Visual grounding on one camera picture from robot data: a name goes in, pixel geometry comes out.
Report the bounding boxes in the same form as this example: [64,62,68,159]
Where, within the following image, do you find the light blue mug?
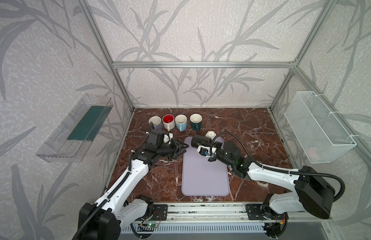
[175,115,187,132]

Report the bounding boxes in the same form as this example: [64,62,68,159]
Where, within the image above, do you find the white octagonal mug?
[205,131,216,139]

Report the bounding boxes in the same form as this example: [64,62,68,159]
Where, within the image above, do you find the white mug red interior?
[162,114,176,132]

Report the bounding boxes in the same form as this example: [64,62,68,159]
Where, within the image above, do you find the dark green mug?
[190,114,202,132]

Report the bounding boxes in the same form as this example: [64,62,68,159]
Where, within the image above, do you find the lavender purple mug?
[149,116,163,130]

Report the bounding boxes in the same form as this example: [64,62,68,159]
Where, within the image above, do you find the black mug white rim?
[191,135,212,148]

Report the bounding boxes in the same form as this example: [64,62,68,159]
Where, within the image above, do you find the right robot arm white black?
[204,138,345,220]

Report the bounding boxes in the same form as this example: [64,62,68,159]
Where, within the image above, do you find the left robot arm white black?
[73,124,189,240]

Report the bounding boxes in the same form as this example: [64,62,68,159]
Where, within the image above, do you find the lavender rectangular tray mat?
[182,147,230,197]

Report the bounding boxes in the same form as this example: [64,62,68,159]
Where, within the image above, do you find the green circuit board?
[139,223,160,232]

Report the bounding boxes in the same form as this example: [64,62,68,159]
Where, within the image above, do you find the green pad in bin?
[67,106,112,142]

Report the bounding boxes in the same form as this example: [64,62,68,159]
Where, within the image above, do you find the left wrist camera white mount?
[163,133,174,144]

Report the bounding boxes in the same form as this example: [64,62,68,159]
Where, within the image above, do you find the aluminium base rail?
[80,202,334,224]

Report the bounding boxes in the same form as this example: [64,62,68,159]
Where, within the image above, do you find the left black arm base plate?
[142,204,168,221]

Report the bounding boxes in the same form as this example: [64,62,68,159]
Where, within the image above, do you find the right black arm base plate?
[245,204,284,221]

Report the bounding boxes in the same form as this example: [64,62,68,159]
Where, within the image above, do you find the aluminium frame crossbar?
[112,62,294,69]

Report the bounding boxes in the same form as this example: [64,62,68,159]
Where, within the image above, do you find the white wire mesh basket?
[284,91,357,164]

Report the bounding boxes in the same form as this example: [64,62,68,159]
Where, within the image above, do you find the clear plastic wall bin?
[36,94,114,163]

